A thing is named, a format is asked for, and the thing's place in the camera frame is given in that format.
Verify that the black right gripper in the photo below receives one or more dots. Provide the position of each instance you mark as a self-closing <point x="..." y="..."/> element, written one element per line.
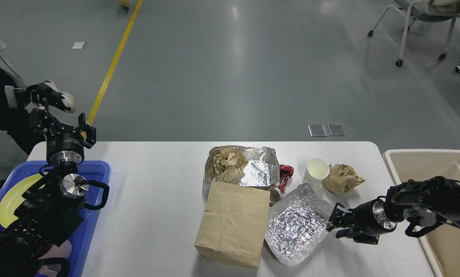
<point x="371" y="221"/>

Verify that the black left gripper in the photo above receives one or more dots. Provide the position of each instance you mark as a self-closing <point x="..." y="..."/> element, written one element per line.
<point x="61" y="146"/>

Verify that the foil container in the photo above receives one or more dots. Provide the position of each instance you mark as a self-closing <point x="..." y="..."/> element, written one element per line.
<point x="297" y="224"/>

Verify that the white paper cup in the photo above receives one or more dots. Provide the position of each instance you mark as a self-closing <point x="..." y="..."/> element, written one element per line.
<point x="315" y="172"/>

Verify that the yellow plastic plate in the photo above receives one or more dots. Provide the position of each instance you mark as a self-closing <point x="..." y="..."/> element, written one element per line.
<point x="13" y="198"/>

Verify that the brown paper bag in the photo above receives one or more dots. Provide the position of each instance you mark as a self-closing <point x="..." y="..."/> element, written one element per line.
<point x="234" y="224"/>

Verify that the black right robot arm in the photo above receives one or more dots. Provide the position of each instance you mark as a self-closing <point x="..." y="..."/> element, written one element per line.
<point x="426" y="205"/>

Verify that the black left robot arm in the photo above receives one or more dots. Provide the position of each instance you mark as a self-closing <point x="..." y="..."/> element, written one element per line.
<point x="50" y="211"/>

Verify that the crumpled brown paper ball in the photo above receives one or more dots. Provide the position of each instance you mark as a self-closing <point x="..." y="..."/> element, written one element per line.
<point x="342" y="179"/>

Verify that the blue plastic tray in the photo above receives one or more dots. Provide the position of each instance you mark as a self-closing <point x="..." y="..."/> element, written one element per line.
<point x="81" y="238"/>

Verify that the seated person in black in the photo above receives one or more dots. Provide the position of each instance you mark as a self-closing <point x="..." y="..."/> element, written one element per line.
<point x="14" y="117"/>

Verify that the crushed red can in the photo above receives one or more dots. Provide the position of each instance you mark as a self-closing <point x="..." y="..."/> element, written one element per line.
<point x="278" y="190"/>

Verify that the floor outlet plate right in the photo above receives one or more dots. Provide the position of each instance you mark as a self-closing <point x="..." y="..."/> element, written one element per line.
<point x="337" y="129"/>

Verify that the floor outlet plate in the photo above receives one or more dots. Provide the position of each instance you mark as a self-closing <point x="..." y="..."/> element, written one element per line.
<point x="337" y="129"/>
<point x="317" y="130"/>

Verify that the floor outlet plate left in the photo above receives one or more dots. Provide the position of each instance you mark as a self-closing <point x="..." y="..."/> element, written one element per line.
<point x="317" y="130"/>

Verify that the beige waste bin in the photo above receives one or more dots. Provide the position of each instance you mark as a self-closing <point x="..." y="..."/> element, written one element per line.
<point x="441" y="246"/>

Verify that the foil tray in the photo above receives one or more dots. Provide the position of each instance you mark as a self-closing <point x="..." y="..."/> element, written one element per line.
<point x="262" y="170"/>

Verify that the crumpled brown paper in tray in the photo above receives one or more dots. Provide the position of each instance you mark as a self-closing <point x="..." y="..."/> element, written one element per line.
<point x="230" y="164"/>

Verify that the white office chair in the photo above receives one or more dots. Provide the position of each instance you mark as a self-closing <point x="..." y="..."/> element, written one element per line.
<point x="425" y="11"/>

